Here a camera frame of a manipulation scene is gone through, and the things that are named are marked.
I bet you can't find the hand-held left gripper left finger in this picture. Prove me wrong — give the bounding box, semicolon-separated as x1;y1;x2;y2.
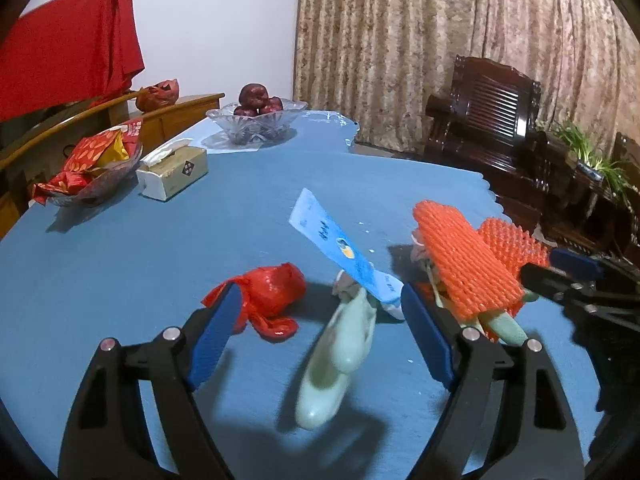
57;282;244;480

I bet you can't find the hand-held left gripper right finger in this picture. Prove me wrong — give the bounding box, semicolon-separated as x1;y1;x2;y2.
400;282;587;480

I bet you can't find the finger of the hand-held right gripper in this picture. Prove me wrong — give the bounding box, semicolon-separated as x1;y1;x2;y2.
549;248;640;289
521;262;640;319

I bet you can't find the orange foam fruit net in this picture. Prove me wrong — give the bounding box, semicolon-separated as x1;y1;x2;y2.
475;217;552;282
412;200;526;319

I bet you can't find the light blue paper sachet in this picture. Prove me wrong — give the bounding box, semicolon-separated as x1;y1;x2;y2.
289;188;405;320

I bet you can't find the dark wooden side table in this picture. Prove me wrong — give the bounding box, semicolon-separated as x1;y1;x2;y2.
529;130;622;247

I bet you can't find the dark wooden armchair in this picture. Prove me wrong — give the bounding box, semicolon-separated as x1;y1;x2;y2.
612;132;640;262
424;56;544;232

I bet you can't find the potted green plant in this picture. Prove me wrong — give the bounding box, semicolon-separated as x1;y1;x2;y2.
552;121;634;202

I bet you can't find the cream tissue box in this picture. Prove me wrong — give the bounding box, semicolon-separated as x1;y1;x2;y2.
136;139;210;203

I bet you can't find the glass snack dish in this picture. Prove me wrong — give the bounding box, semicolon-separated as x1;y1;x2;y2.
42;142;144;209

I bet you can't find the glass fruit bowl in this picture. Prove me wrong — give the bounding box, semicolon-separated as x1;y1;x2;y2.
206;100;309;147

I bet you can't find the yellow snack packet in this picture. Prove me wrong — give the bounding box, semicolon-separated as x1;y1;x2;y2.
95;130;129;169

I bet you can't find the red patterned snack packet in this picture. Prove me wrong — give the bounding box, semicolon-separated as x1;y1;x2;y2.
30;119;144;200

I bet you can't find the light wooden cabinet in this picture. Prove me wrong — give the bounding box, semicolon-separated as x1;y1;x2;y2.
0;91;226;241

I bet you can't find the light blue tablecloth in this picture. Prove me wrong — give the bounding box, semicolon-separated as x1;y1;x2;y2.
172;109;359;154

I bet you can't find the red plastic bag with contents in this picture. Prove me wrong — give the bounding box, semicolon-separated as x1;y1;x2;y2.
135;79;180;113

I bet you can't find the beige patterned curtain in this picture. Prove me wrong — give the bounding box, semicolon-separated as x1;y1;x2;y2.
292;0;640;161

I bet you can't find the red cloth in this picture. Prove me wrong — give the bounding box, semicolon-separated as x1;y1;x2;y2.
0;0;146;123

